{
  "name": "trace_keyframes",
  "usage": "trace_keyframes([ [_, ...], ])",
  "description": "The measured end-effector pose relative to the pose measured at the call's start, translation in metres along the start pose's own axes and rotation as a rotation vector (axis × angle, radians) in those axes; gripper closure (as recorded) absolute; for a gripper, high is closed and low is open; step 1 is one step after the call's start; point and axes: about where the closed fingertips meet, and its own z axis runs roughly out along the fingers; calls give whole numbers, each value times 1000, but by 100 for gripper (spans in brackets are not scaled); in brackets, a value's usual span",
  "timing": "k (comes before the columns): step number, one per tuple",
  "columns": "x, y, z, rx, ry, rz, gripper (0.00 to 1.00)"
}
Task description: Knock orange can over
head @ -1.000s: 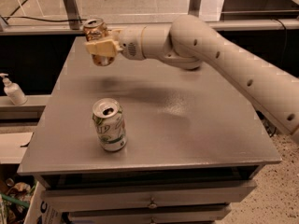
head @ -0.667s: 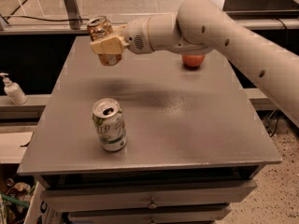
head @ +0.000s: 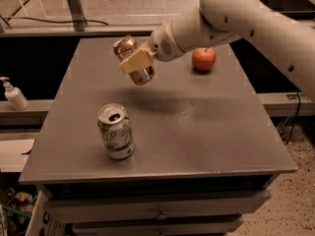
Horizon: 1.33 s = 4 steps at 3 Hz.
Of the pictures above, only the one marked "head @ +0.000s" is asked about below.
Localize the black cable on floor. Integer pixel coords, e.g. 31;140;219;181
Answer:
0;15;109;27

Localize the lower grey drawer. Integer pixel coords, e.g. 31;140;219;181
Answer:
72;215;243;236

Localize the white cardboard box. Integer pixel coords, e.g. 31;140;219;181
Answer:
26;192;65;236

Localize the green white soda can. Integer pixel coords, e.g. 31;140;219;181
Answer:
97;103;135;160

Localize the upper grey drawer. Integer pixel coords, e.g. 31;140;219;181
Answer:
44;190;271;223

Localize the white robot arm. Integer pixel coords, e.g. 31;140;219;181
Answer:
120;0;315;99

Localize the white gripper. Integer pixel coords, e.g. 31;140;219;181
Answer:
118;22;185;74

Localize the white pump bottle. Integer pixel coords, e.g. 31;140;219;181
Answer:
0;77;29;111

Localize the grey drawer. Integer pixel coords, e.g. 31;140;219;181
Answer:
44;190;271;223
72;215;243;236

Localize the red apple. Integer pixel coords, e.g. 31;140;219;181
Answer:
191;47;217;72

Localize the metal railing frame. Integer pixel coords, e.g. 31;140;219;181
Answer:
0;0;315;37

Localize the orange soda can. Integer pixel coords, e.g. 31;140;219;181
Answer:
113;35;155;86

